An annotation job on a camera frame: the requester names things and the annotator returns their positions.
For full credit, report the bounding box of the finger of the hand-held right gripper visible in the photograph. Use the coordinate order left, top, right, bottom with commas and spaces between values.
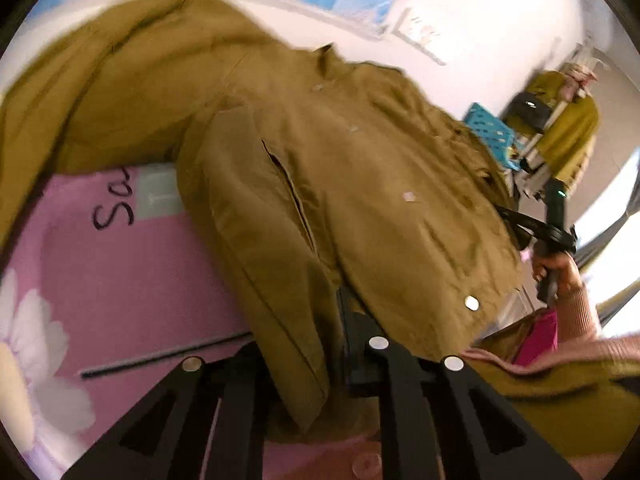
494, 204, 549, 252

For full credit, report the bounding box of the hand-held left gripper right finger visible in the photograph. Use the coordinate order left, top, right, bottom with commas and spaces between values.
335, 285, 583, 480

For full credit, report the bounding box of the yellow-green hanging garment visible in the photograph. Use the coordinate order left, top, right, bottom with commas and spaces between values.
505, 72, 600, 187

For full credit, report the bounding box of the blue perforated plastic basket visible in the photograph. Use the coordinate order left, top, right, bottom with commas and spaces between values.
462, 102, 518, 161

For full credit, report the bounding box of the white coat rack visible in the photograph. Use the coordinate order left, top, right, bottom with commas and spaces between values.
520, 45, 601, 181

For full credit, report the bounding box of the black handbag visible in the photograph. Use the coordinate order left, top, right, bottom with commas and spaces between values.
507, 91, 553, 133

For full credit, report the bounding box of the person's olive and pink clothing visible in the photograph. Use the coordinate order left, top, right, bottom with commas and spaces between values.
465, 305, 640, 461

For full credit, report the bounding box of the white wall switch panel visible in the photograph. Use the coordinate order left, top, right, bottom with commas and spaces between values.
392, 7, 448, 66

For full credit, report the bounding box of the olive brown jacket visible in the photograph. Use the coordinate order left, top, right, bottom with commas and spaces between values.
0, 0, 531, 443

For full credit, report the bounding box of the pink printed bed sheet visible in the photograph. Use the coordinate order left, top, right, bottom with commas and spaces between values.
0, 160, 451, 480

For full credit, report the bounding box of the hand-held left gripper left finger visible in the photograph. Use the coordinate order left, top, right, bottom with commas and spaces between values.
62, 342, 267, 480

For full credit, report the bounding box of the person's right forearm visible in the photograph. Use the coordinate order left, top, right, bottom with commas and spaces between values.
554, 282, 640, 363

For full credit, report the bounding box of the person's right hand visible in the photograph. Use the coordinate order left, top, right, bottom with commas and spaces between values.
530, 251, 586, 302

